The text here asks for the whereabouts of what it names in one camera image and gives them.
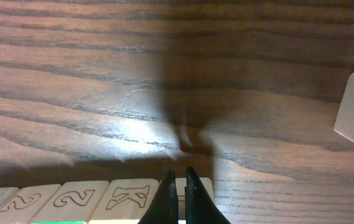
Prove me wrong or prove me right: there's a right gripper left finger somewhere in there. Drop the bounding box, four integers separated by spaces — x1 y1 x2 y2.
138 170 179 224

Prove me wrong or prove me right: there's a green B block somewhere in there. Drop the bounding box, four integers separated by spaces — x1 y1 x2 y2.
31 180 109 224

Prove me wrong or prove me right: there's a yellow O block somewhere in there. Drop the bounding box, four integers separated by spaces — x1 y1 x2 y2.
0 184 61 224
89 179 159 224

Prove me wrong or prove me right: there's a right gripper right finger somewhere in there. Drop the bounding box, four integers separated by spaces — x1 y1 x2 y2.
185 167 230 224

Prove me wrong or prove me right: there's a blue T block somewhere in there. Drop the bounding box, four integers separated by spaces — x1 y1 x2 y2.
175 177 215 224

